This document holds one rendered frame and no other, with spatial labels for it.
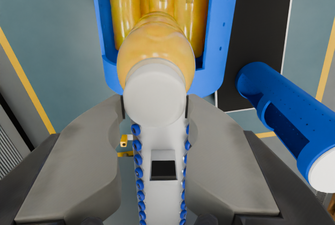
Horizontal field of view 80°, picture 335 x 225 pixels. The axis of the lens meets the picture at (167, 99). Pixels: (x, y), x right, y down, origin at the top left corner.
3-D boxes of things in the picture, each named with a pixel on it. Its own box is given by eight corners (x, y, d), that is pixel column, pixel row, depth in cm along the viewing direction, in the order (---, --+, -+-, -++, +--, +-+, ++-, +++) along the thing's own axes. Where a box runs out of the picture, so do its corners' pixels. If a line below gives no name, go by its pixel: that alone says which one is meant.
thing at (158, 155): (151, 153, 85) (149, 185, 71) (150, 146, 83) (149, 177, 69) (174, 153, 85) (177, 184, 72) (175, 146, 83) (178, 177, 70)
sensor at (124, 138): (122, 139, 84) (120, 147, 80) (121, 133, 83) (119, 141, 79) (141, 139, 85) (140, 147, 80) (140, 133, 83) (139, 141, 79)
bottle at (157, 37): (137, 62, 31) (113, 142, 15) (128, 12, 28) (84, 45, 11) (183, 56, 31) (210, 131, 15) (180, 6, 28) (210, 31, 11)
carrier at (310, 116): (258, 53, 146) (227, 79, 155) (369, 125, 69) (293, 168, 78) (278, 79, 156) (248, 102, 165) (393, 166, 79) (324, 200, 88)
